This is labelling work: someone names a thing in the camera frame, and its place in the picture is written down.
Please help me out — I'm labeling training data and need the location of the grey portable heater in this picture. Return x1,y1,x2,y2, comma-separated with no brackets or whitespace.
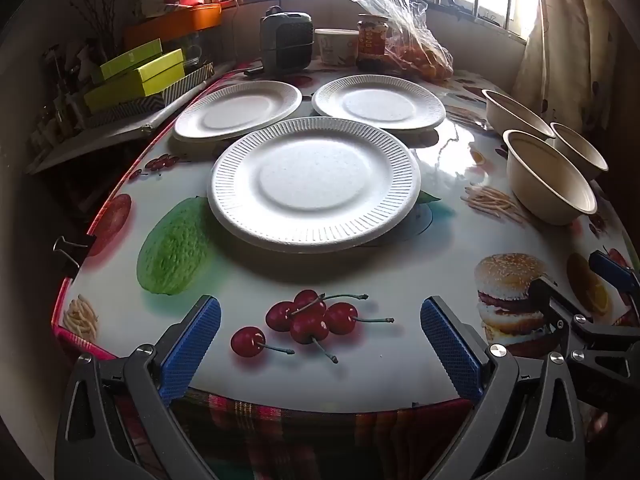
259,6,315,73

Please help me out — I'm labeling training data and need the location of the large green box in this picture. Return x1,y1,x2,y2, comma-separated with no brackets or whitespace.
83,48,186,113

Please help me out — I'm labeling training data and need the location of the white paper plate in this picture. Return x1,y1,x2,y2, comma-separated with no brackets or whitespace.
311,74,447,133
207,116,422,254
173,80,303,142

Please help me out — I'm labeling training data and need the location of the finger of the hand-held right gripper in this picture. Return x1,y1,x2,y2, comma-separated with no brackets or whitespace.
528,275,640,386
588,250,640,311

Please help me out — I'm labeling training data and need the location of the clear glass mug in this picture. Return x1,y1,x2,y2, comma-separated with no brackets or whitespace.
182,42,206,68

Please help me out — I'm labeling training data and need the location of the cream patterned curtain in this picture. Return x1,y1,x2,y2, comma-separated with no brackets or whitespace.
515,0,618,136

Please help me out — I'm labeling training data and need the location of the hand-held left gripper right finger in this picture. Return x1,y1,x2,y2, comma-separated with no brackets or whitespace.
420,296,586,480

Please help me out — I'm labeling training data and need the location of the grey zigzag striped box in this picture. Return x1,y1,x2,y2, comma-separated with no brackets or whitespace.
87,62,215,128

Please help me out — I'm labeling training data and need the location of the clear plastic bag of oranges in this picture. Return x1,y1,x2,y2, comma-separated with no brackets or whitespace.
336,0,455,82

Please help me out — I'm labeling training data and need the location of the orange box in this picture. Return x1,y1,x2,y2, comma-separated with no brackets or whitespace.
123,3,222,48

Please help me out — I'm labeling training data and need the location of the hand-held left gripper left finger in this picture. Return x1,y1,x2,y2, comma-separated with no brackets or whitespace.
55,295,222,480

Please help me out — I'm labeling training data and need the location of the black binder clip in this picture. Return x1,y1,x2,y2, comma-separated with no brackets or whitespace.
52,236,96,267

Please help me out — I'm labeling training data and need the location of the slim green box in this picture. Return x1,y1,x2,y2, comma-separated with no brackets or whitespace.
99,39,164,82

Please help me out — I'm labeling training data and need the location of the red plaid cloth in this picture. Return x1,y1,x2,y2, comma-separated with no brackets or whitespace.
170,392,476,480

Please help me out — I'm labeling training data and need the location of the beige paper bowl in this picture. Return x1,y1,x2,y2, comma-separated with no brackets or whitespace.
481,89,557,142
550,122,610,181
502,129,598,226

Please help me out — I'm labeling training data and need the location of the white plastic tub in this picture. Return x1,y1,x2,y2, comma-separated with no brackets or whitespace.
313,28,360,66

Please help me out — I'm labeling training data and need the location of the white shelf board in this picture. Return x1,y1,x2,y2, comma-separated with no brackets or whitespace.
30,60,236,176

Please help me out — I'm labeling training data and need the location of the glass jar with red label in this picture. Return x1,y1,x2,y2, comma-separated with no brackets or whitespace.
356,14,390,72

